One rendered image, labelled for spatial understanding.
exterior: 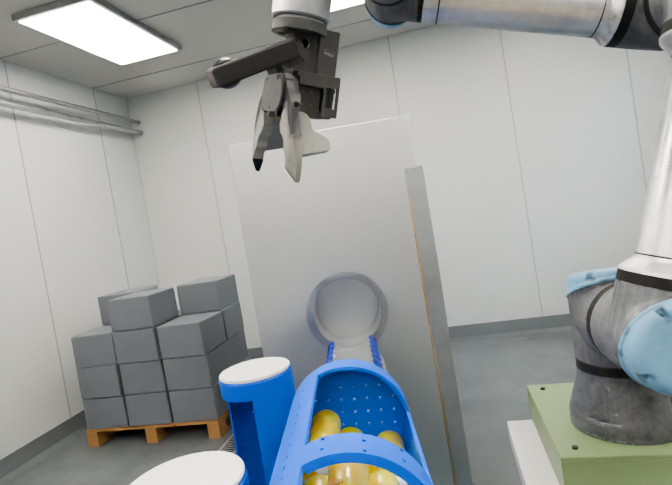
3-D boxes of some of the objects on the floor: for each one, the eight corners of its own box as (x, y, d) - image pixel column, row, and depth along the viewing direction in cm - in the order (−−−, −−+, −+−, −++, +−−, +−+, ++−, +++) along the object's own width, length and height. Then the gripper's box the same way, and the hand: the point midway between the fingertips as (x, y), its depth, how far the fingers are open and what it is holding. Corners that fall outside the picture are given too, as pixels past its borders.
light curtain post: (492, 622, 183) (420, 166, 177) (497, 636, 177) (422, 164, 171) (475, 625, 183) (403, 169, 177) (480, 639, 177) (405, 167, 171)
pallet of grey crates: (257, 397, 465) (236, 273, 461) (220, 438, 387) (194, 288, 383) (144, 407, 491) (123, 289, 486) (88, 447, 413) (62, 307, 408)
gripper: (372, 20, 58) (351, 188, 61) (304, 42, 75) (291, 173, 78) (305, 2, 54) (287, 183, 57) (249, 29, 71) (238, 168, 74)
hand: (269, 176), depth 67 cm, fingers open, 14 cm apart
